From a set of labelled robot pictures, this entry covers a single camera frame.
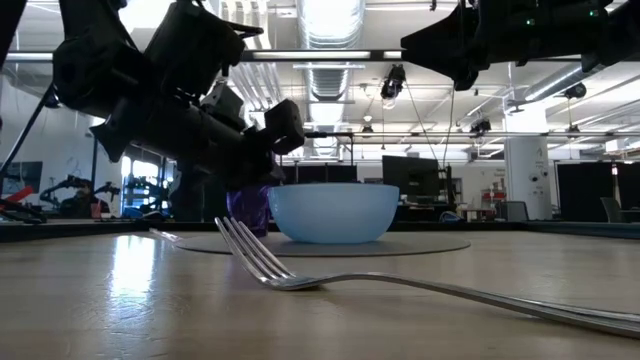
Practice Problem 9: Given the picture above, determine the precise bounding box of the black partition panel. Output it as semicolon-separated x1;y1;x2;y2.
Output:
555;160;640;224
169;163;359;224

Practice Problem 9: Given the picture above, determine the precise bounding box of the dark office chair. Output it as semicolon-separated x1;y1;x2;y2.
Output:
599;196;626;224

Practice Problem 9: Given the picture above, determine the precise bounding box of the silver metal fork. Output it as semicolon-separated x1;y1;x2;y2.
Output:
213;215;640;340

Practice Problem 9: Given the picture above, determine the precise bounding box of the purple translucent plastic cup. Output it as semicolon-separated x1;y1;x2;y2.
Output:
226;184;275;238

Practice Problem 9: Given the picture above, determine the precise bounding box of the light blue plastic bowl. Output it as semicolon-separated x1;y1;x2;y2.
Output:
268;182;401;245

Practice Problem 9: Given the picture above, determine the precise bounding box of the red background object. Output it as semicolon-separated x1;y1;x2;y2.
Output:
0;185;36;206

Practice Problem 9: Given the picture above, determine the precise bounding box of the black aluminium table frame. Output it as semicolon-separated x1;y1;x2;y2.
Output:
0;218;640;244

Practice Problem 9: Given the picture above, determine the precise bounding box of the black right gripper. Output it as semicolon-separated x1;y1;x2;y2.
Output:
399;0;494;92

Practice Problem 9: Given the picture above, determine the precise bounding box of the slanted silver ceiling duct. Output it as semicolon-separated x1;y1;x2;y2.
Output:
504;62;640;114

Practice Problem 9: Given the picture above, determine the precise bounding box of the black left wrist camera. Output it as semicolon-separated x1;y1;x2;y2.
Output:
244;98;306;156

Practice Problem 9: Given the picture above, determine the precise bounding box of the LED light bar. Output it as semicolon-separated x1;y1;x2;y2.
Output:
0;48;640;64

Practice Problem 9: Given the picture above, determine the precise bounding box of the round grey placemat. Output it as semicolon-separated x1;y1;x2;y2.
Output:
174;230;472;258

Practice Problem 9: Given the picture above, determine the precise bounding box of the dark wall picture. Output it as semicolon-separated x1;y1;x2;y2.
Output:
0;160;44;196

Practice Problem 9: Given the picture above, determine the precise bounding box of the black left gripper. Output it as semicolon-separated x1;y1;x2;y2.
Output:
164;114;287;191

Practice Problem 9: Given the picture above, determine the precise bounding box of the white round pillar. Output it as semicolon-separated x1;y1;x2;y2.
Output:
503;135;554;221

